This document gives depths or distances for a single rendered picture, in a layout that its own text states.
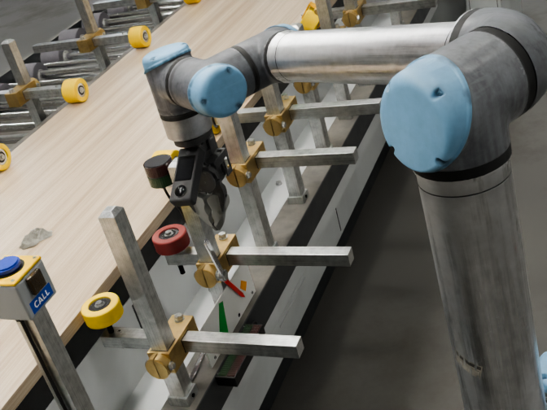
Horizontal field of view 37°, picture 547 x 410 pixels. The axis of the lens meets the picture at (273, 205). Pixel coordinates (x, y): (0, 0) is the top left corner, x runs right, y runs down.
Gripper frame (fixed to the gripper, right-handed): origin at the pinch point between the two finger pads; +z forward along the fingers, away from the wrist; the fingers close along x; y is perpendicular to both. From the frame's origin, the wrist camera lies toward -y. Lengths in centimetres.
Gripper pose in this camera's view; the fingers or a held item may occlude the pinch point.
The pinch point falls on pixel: (215, 226)
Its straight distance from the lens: 163.4
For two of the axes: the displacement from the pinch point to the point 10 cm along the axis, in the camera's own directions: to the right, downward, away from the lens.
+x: -9.1, 0.2, 4.1
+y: 3.3, -5.4, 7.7
